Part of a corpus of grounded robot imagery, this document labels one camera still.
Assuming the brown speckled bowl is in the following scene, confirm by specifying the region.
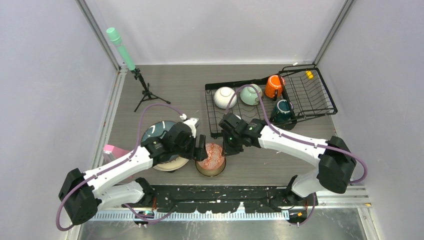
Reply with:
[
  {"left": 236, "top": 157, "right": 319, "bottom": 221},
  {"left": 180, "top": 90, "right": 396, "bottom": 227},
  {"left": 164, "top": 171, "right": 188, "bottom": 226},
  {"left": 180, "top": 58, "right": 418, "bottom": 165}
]
[{"left": 195, "top": 152, "right": 226, "bottom": 177}]

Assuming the blue floral plate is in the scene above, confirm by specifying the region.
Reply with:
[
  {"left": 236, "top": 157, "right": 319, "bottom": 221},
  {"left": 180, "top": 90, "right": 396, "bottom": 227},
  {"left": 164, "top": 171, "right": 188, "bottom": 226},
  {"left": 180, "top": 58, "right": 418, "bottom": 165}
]
[{"left": 139, "top": 120, "right": 176, "bottom": 145}]

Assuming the cream bowl red rim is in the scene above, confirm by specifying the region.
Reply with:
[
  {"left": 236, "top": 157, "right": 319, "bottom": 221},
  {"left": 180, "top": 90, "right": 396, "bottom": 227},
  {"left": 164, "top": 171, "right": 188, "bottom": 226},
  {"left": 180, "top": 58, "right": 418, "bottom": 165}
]
[{"left": 213, "top": 86, "right": 237, "bottom": 110}]

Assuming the light green bowl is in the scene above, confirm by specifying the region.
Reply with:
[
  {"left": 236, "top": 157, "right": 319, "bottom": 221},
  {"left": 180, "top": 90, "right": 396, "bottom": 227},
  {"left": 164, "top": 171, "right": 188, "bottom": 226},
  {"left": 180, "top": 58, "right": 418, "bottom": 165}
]
[{"left": 240, "top": 84, "right": 263, "bottom": 106}]

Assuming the black wire dish rack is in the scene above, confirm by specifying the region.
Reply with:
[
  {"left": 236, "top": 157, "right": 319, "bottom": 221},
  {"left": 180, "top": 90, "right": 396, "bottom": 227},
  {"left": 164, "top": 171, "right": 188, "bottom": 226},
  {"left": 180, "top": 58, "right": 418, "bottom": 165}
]
[{"left": 204, "top": 77, "right": 303, "bottom": 139}]

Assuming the dark green mug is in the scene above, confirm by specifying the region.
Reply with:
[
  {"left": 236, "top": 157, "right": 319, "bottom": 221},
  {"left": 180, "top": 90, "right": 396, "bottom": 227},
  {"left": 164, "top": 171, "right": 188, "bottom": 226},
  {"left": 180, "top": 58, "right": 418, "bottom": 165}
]
[{"left": 270, "top": 99, "right": 292, "bottom": 124}]

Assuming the orange mug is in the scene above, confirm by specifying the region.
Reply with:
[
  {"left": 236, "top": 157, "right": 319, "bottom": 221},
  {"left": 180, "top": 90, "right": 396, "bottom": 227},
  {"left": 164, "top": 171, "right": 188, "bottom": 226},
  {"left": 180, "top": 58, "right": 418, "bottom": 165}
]
[{"left": 264, "top": 74, "right": 286, "bottom": 101}]

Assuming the blue white patterned bowl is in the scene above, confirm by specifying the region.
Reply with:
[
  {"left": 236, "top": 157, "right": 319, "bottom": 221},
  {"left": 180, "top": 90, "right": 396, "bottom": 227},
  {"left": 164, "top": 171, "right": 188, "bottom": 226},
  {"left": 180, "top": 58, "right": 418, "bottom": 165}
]
[{"left": 198, "top": 143, "right": 225, "bottom": 170}]

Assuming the pink cream plate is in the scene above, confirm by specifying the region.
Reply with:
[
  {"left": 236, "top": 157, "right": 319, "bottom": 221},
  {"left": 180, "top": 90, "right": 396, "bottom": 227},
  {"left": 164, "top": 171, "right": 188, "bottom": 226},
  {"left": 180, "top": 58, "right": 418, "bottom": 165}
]
[{"left": 153, "top": 156, "right": 189, "bottom": 172}]

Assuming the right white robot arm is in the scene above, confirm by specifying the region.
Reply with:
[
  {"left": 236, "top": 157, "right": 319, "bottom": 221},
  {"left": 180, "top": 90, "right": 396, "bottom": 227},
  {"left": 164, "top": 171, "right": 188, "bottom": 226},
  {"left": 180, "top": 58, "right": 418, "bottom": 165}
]
[{"left": 218, "top": 112, "right": 357, "bottom": 205}]

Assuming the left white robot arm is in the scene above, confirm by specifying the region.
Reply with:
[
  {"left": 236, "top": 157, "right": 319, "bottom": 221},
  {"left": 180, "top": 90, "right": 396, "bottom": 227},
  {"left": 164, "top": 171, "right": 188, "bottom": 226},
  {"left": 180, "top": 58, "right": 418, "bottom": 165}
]
[{"left": 56, "top": 117, "right": 208, "bottom": 226}]

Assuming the pink box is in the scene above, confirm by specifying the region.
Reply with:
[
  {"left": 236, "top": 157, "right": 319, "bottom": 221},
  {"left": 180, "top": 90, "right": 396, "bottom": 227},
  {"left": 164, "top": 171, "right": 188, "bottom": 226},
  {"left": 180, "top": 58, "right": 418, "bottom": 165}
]
[{"left": 102, "top": 144, "right": 130, "bottom": 164}]

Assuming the yellow block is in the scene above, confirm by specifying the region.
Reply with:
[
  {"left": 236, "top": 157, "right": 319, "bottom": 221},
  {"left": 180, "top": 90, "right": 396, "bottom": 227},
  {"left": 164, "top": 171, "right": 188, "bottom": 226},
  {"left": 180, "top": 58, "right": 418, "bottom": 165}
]
[{"left": 305, "top": 70, "right": 314, "bottom": 80}]

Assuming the green microphone on tripod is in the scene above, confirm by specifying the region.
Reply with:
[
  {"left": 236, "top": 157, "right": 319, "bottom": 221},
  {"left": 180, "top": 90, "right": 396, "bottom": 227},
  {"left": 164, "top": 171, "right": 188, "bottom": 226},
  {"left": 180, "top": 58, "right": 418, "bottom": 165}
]
[{"left": 106, "top": 27, "right": 171, "bottom": 112}]

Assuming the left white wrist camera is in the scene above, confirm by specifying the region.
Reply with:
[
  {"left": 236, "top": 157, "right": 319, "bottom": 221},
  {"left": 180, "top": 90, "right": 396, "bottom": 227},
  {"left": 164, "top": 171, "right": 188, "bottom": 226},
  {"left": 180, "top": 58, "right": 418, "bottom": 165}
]
[{"left": 179, "top": 113, "right": 200, "bottom": 138}]

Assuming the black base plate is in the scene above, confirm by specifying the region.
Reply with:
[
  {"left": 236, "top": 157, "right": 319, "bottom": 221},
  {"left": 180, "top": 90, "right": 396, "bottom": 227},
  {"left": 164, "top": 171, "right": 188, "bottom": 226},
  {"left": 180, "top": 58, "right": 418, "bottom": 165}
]
[{"left": 120, "top": 183, "right": 320, "bottom": 215}]

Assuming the black wire rack side tray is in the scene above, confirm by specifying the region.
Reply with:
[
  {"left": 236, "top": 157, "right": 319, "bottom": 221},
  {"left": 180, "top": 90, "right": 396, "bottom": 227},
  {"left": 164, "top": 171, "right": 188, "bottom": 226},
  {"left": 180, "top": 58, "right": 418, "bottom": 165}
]
[{"left": 278, "top": 64, "right": 338, "bottom": 120}]

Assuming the aluminium frame rail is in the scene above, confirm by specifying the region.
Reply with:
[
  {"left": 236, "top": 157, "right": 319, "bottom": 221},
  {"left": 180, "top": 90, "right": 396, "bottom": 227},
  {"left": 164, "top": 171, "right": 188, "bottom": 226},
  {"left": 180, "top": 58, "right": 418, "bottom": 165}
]
[{"left": 88, "top": 186, "right": 371, "bottom": 222}]

